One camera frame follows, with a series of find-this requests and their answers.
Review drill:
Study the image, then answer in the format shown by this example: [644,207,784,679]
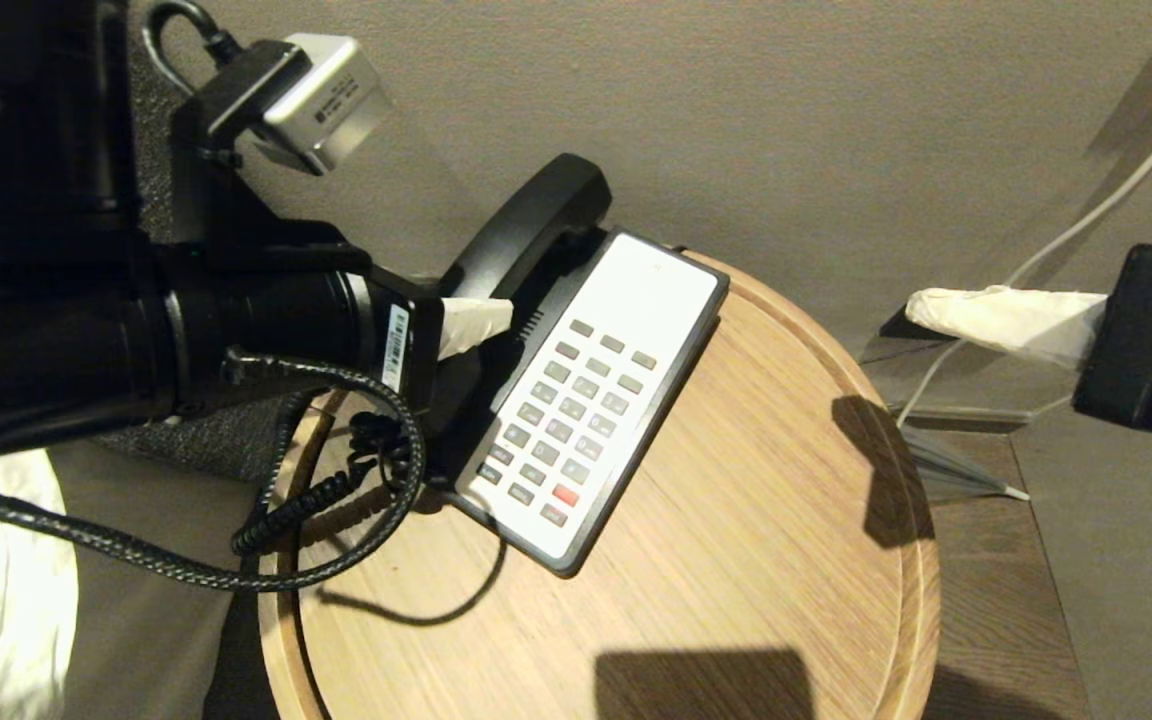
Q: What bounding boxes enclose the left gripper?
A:
[158,243,516,413]

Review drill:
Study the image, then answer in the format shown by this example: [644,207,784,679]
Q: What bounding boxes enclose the black phone handset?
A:
[426,152,614,489]

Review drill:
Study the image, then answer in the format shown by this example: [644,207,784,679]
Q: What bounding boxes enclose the desk phone base with keypad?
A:
[433,228,733,580]

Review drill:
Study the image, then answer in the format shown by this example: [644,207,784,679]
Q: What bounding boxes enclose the round wooden table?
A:
[256,250,943,720]

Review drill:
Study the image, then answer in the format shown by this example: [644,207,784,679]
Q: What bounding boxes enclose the beige bed cover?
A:
[44,438,272,720]

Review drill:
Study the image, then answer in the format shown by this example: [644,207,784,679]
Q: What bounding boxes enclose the white cable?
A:
[894,92,1152,429]

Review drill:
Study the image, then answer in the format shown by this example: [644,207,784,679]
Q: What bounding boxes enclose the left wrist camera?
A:
[169,33,394,251]

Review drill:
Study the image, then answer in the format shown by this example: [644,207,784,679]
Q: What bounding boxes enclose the black coiled phone cord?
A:
[230,408,413,558]

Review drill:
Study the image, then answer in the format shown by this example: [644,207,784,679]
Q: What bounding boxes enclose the black cable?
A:
[140,0,243,96]
[0,348,428,593]

